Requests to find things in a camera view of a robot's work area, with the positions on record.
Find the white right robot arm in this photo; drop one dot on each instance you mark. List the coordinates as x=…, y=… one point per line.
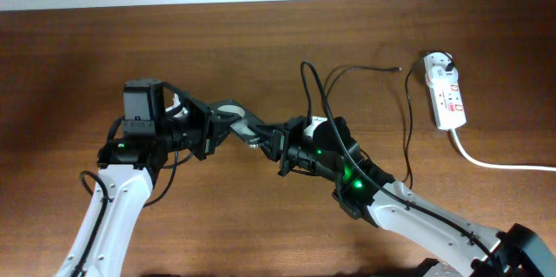
x=325, y=148

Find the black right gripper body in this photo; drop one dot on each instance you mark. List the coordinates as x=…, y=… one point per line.
x=293, y=148

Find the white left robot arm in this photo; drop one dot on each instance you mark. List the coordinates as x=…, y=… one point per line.
x=159, y=119

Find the black Galaxy smartphone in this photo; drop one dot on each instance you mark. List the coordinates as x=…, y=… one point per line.
x=243, y=127

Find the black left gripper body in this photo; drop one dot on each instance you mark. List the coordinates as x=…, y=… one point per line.
x=200, y=126

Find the white power strip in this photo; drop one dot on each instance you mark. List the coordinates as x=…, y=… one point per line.
x=442, y=78

